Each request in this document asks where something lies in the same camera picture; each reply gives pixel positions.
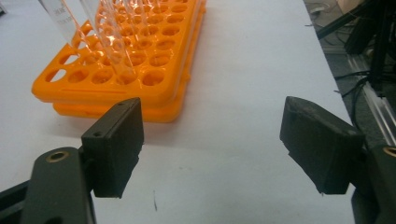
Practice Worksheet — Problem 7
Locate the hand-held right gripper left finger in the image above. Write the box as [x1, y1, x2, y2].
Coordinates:
[80, 97, 145, 199]

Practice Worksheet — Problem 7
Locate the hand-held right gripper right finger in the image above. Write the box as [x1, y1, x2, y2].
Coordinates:
[279, 96, 365, 195]

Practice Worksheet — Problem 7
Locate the orange plastic test tube rack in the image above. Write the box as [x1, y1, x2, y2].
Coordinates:
[31, 0, 207, 123]

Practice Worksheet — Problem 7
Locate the clear glass test tube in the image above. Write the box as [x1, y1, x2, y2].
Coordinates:
[120, 0, 158, 48]
[78, 0, 138, 82]
[38, 0, 92, 52]

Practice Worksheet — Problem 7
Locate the white table sheet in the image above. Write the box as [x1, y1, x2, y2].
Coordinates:
[0, 0, 356, 224]

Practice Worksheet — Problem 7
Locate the black metal stand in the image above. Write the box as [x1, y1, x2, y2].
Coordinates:
[317, 0, 396, 91]

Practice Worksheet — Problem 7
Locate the black cable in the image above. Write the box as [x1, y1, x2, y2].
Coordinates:
[334, 69, 372, 129]

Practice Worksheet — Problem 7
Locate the aluminium frame rail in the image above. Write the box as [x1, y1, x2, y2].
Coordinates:
[346, 55, 396, 147]

